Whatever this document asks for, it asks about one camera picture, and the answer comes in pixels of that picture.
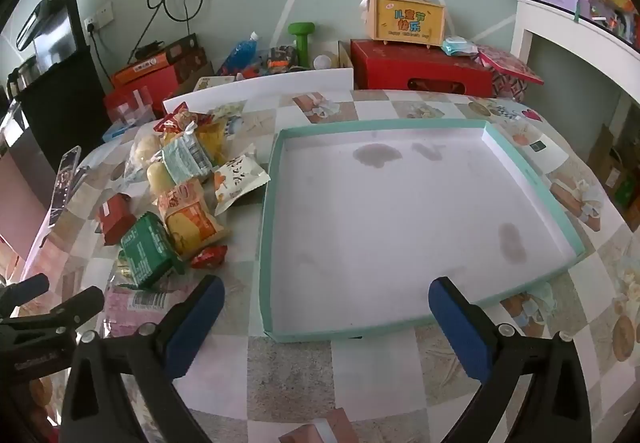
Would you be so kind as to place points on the flat blue box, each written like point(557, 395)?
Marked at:
point(117, 133)

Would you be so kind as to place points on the white wall socket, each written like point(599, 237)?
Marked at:
point(97, 18)

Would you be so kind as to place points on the mint green snack packet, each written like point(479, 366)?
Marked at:
point(185, 163)

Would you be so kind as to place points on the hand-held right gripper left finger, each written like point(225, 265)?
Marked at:
point(195, 323)

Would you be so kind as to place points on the white ball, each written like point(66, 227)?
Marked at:
point(322, 62)

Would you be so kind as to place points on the teal rimmed white tray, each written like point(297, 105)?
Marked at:
point(400, 223)

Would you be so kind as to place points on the paper bags under shelf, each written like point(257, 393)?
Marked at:
point(612, 168)

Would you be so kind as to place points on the wet wipes pack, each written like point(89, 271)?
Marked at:
point(457, 45)

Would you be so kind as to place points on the blue bottle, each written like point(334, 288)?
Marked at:
point(240, 54)

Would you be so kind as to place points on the orange red snack packet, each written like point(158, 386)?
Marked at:
point(177, 198)

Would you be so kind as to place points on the yellow orange snack packet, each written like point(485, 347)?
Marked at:
point(192, 225)

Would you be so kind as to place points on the pile of colourful toys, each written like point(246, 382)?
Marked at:
point(277, 60)

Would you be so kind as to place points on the yellow handbag shaped box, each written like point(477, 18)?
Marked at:
point(407, 20)

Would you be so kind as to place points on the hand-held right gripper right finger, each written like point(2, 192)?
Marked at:
point(460, 333)

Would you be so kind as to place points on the yellow bread packet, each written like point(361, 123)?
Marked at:
point(212, 140)

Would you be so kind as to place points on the open brown cardboard box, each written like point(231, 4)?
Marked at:
point(345, 55)

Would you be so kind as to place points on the clear bagged round bun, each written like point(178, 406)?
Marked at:
point(141, 150)

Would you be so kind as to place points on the large red gift box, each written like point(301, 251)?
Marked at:
point(425, 70)

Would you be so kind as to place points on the black appliance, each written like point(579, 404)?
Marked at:
point(47, 20)

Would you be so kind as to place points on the orange brown cardboard box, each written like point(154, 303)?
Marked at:
point(160, 65)

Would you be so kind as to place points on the plain red box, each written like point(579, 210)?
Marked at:
point(117, 100)

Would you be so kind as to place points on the white board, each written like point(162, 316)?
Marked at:
point(260, 85)

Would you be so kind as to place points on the green dumbbell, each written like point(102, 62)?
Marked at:
point(302, 40)

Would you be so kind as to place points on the dark green snack packet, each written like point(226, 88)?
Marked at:
point(150, 250)

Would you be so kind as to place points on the pale pumpkin shaped bun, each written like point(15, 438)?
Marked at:
point(160, 178)

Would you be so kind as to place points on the white orange print snack packet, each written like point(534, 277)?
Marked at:
point(237, 180)

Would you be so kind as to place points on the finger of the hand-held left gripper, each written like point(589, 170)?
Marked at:
point(75, 308)
point(27, 287)

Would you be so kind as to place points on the small red snack box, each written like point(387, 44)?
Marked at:
point(115, 220)

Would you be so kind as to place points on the white shelf unit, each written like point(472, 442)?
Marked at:
point(575, 30)

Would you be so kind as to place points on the pink snack packet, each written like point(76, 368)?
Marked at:
point(132, 302)

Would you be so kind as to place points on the small printed card box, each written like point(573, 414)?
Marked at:
point(215, 83)

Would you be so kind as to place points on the checkered printed tablecloth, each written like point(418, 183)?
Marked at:
point(300, 398)

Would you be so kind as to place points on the clear plastic box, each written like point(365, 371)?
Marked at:
point(132, 108)

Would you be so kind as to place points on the small red candy wrapper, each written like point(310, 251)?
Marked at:
point(209, 255)

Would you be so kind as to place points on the red patterned box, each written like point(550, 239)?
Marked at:
point(507, 68)

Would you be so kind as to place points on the black cabinet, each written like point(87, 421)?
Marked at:
point(65, 93)

